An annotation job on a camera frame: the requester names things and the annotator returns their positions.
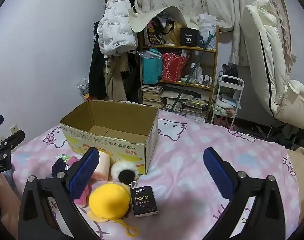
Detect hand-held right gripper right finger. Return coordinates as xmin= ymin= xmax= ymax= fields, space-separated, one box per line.
xmin=203 ymin=147 xmax=286 ymax=240

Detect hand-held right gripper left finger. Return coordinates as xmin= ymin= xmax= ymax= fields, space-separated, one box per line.
xmin=18 ymin=147 xmax=100 ymax=240

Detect pink plush glove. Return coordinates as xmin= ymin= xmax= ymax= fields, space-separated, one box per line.
xmin=67 ymin=156 xmax=94 ymax=208

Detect white fluffy plush toy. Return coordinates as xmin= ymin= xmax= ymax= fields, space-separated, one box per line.
xmin=110 ymin=161 xmax=140 ymax=188

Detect yellow plush keychain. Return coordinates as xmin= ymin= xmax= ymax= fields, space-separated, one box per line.
xmin=86 ymin=182 xmax=139 ymax=238

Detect cardboard box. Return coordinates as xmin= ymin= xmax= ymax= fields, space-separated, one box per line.
xmin=59 ymin=100 xmax=159 ymax=176

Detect black tissue pack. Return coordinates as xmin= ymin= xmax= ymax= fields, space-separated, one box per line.
xmin=131 ymin=185 xmax=159 ymax=217

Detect person's left forearm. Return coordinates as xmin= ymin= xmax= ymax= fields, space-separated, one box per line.
xmin=0 ymin=172 xmax=21 ymax=218

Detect pink cat print bedsheet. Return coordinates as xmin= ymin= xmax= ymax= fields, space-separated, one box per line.
xmin=10 ymin=110 xmax=301 ymax=240

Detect stack of colourful books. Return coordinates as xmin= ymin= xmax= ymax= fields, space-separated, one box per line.
xmin=164 ymin=97 xmax=207 ymax=120

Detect folded cloths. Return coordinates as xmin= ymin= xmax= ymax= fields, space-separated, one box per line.
xmin=213 ymin=95 xmax=241 ymax=115

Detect plastic bag of snacks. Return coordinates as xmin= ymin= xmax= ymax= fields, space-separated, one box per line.
xmin=78 ymin=81 xmax=91 ymax=99

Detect stack of papers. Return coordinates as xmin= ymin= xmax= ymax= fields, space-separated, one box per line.
xmin=162 ymin=85 xmax=212 ymax=100

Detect row of cosmetic bottles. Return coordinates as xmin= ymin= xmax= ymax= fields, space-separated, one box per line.
xmin=189 ymin=66 xmax=214 ymax=84

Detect white trolley cart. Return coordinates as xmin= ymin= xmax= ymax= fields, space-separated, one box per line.
xmin=211 ymin=75 xmax=245 ymax=128

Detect beige coat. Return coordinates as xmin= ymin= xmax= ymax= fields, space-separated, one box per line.
xmin=104 ymin=52 xmax=142 ymax=103

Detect black coat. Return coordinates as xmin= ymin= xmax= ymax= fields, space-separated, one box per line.
xmin=89 ymin=21 xmax=110 ymax=100

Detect stack of old books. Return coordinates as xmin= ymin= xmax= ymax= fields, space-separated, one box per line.
xmin=141 ymin=84 xmax=164 ymax=108

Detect green pole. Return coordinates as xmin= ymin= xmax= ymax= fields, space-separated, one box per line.
xmin=171 ymin=31 xmax=216 ymax=112

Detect black bag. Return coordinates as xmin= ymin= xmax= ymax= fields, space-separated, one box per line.
xmin=221 ymin=64 xmax=239 ymax=83

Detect red patterned bag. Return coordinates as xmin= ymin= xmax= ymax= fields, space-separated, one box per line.
xmin=161 ymin=52 xmax=189 ymax=82

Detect teal bag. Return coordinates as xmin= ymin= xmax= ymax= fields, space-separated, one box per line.
xmin=141 ymin=49 xmax=164 ymax=85

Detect cream padded chair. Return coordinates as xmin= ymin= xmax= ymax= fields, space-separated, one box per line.
xmin=240 ymin=0 xmax=304 ymax=130

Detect wooden shelf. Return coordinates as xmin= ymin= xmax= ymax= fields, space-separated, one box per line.
xmin=138 ymin=26 xmax=220 ymax=124

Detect black box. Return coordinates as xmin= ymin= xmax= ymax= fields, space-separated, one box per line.
xmin=180 ymin=28 xmax=200 ymax=47

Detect white paper bag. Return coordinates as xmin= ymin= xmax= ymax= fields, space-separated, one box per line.
xmin=198 ymin=14 xmax=217 ymax=50

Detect cartoon print tote bag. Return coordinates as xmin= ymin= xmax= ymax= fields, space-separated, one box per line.
xmin=146 ymin=20 xmax=167 ymax=47

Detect white puffer jacket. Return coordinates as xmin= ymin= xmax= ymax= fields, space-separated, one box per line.
xmin=97 ymin=0 xmax=139 ymax=55

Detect cream wide brim hat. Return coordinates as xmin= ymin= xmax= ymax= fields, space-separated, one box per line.
xmin=129 ymin=5 xmax=200 ymax=33

